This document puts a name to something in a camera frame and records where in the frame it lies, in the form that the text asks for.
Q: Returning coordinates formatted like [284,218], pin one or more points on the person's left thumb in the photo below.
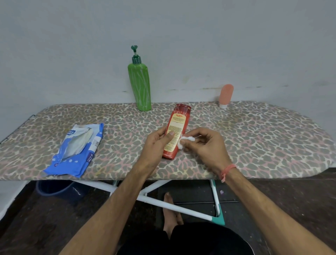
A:
[168,138]

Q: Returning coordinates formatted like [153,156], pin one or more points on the person's black shorts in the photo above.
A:
[189,240]

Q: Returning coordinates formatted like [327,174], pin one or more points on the person's foot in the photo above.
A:
[170,215]

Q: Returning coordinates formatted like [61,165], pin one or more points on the green pump bottle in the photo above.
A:
[139,84]

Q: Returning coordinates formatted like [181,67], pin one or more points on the red bottle with yellow label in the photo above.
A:
[176,131]

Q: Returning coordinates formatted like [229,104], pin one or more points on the red thread wristband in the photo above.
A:
[226,171]

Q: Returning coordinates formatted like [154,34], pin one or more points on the person's left hand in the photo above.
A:
[153,149]

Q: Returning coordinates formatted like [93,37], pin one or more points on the leopard print ironing board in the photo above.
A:
[262,136]

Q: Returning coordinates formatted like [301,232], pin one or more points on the person's right forearm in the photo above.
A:
[273,215]

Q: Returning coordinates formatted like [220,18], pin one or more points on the pink squeeze tube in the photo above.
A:
[226,96]

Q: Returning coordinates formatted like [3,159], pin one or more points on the blue and white plastic packet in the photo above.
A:
[76,149]

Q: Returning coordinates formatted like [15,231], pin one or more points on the white ironing board legs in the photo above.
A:
[168,205]

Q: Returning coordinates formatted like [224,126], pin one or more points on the person's right hand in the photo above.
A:
[208,149]

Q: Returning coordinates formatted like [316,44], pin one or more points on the white cotton ball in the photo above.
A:
[185,140]

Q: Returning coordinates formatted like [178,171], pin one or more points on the person's right thumb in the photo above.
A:
[190,144]

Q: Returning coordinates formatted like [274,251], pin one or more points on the blue bucket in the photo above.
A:
[59,189]

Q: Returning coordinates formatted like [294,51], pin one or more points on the person's left forearm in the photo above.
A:
[105,218]

